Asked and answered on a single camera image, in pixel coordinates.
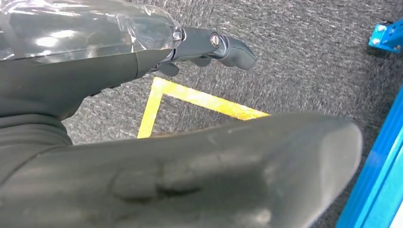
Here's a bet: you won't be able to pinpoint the yellow floor tape square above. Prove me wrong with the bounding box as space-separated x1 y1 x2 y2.
137 77 270 139

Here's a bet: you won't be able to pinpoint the blue metal shelf rack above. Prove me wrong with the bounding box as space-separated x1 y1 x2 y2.
335 19 403 228

